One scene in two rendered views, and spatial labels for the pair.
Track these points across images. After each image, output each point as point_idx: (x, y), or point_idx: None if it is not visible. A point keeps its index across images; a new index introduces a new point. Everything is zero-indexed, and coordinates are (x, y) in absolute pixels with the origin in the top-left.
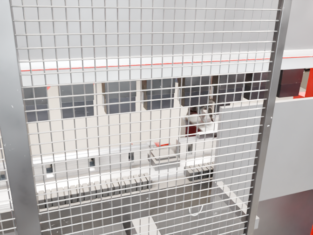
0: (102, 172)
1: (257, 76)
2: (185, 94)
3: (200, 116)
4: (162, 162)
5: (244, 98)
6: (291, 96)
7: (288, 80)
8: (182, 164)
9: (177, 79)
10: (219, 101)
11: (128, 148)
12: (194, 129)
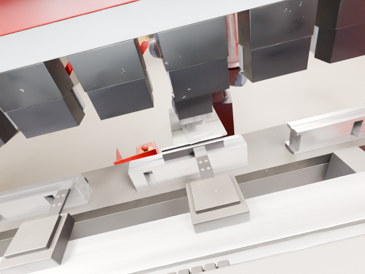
0: (17, 223)
1: (265, 20)
2: (89, 97)
3: (176, 115)
4: (12, 265)
5: (245, 76)
6: (364, 54)
7: (359, 16)
8: (72, 254)
9: (156, 54)
10: (177, 97)
11: (48, 186)
12: (215, 111)
